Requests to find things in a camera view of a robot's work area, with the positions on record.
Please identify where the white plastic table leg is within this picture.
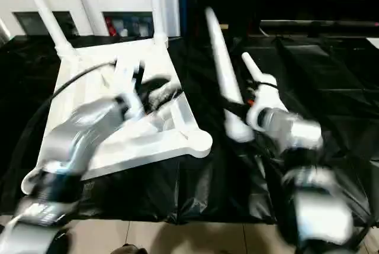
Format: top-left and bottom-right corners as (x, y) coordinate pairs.
(205, 7), (256, 144)
(17, 0), (77, 59)
(241, 52), (288, 113)
(147, 0), (170, 47)

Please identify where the long dark bar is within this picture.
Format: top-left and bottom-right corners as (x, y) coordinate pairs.
(259, 20), (379, 30)

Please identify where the black mat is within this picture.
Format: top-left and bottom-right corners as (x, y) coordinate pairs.
(0, 33), (379, 225)

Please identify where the white cabinet with glass doors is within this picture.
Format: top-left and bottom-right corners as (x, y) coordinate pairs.
(0, 0), (181, 38)

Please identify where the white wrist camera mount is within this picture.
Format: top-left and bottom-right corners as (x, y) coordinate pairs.
(111, 58), (146, 122)
(245, 73), (282, 133)

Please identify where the white plastic table top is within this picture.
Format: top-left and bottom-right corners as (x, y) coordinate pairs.
(21, 36), (214, 196)

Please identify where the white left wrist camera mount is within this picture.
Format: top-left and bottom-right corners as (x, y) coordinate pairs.
(111, 58), (146, 122)

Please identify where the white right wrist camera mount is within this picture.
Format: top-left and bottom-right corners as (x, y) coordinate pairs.
(245, 73), (282, 133)

